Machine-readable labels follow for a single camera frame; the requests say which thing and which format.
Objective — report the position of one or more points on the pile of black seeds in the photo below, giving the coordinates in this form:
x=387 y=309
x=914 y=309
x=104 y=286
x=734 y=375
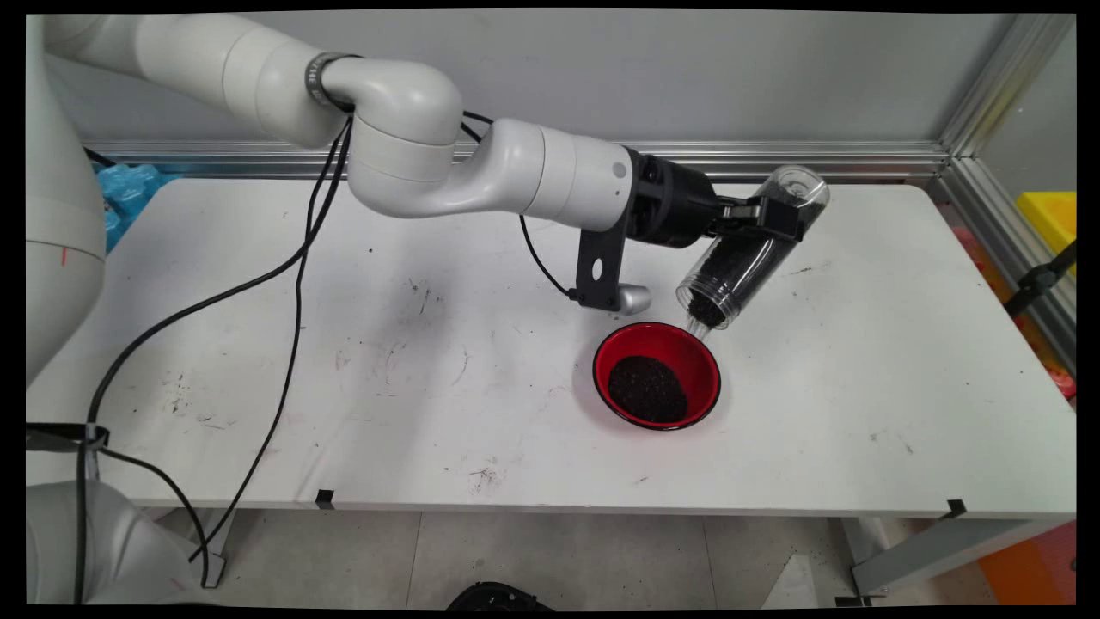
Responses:
x=646 y=391
x=730 y=271

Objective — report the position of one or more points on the orange box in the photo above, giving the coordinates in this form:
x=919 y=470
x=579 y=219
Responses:
x=1031 y=567

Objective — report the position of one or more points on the blue plastic bag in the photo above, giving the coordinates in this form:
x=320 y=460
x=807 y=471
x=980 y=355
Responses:
x=129 y=193

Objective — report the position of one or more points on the black tape piece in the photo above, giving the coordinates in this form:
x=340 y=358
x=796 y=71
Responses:
x=325 y=499
x=956 y=509

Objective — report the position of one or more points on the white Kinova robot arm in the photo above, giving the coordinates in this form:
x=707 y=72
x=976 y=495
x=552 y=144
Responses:
x=412 y=163

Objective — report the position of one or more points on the aluminium frame rail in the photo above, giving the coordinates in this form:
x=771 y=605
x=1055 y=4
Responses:
x=859 y=159
x=1014 y=249

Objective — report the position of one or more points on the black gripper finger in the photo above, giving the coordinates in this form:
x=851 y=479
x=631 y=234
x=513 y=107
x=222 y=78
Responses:
x=778 y=220

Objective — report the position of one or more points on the white table leg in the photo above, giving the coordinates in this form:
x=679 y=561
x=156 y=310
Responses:
x=945 y=546
x=219 y=533

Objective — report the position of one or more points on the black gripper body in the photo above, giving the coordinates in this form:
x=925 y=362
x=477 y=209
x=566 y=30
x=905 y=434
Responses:
x=683 y=206

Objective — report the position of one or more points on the red bowl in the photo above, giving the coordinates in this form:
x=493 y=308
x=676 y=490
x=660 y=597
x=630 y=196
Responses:
x=700 y=357

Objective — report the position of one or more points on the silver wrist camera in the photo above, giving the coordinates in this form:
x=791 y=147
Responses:
x=634 y=299

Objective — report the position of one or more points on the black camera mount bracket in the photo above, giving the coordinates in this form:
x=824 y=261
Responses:
x=612 y=241

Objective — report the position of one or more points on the black round floor object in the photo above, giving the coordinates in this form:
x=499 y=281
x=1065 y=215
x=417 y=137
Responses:
x=498 y=596

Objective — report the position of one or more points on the yellow plastic bin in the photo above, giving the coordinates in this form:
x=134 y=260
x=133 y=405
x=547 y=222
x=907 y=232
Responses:
x=1048 y=219

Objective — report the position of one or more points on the aluminium frame post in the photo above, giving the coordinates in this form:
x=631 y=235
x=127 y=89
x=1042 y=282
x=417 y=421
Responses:
x=988 y=82

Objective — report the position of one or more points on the clear plastic jar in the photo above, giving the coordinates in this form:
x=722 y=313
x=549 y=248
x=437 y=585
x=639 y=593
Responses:
x=799 y=185

